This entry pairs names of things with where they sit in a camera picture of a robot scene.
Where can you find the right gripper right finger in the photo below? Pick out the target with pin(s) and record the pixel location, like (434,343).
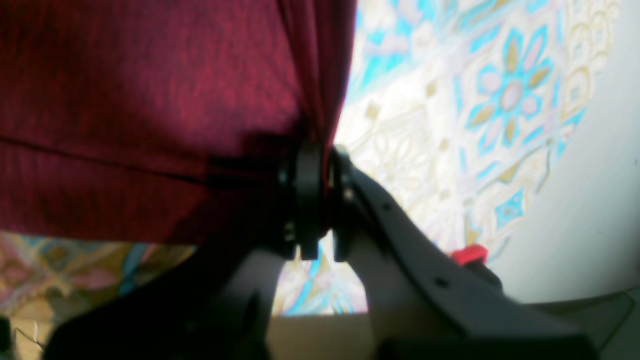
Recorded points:
(422,304)

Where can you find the dark red t-shirt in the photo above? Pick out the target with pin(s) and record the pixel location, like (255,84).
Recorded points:
(151,120)

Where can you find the orange clamp lower right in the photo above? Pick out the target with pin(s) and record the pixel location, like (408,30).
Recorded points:
(474,258)

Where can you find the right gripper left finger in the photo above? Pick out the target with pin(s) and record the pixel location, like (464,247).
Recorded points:
(217,304)

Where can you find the patterned tile tablecloth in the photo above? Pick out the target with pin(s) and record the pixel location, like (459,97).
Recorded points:
(457,108)

